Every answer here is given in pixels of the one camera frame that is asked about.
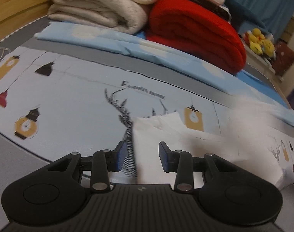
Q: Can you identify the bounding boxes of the blue curtain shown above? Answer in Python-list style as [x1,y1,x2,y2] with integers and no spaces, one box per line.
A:
[225,0,294,40]

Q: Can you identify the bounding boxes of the yellow plush toys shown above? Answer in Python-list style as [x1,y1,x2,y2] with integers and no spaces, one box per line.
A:
[242,28,276,59]

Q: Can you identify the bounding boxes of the white long-sleeve shirt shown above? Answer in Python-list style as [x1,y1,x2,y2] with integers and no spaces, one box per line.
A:
[132,97,284,188]

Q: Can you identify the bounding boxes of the cream folded blanket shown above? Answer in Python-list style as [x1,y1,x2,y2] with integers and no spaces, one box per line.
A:
[48,0,158,35]

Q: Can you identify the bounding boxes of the light blue folded sheet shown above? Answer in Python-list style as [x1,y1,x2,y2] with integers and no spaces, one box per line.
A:
[34,21,294,127]

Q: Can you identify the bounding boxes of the red folded blanket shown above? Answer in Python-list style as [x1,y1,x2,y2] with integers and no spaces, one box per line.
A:
[146,0,246,74]

